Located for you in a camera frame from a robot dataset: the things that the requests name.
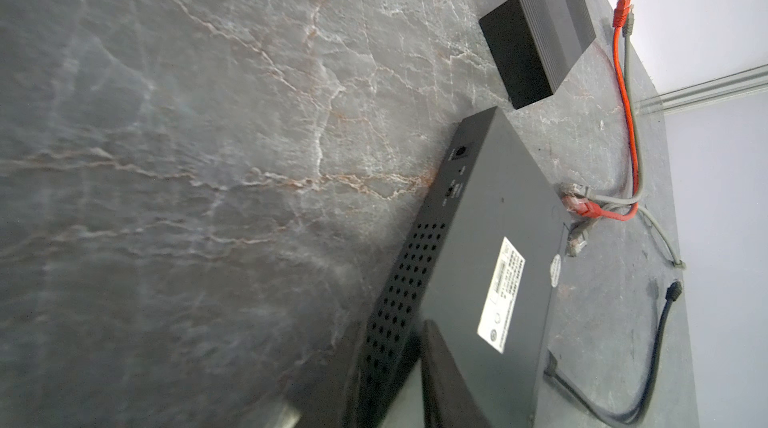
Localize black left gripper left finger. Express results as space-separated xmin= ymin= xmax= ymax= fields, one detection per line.
xmin=236 ymin=325 xmax=365 ymax=427

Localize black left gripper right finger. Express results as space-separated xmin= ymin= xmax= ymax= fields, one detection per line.
xmin=420 ymin=320 xmax=490 ymax=428

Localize grey ethernet cable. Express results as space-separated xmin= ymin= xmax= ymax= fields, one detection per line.
xmin=560 ymin=4 xmax=649 ymax=208
xmin=566 ymin=202 xmax=686 ymax=270

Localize black cable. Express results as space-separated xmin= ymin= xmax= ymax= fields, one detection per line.
xmin=542 ymin=279 xmax=684 ymax=428

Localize small ribbed black switch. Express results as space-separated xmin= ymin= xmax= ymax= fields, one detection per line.
xmin=479 ymin=0 xmax=596 ymax=109

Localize red ethernet cable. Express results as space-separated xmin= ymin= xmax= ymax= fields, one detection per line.
xmin=563 ymin=0 xmax=642 ymax=223

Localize aluminium corner frame post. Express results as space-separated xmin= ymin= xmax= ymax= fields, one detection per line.
xmin=637 ymin=64 xmax=767 ymax=115

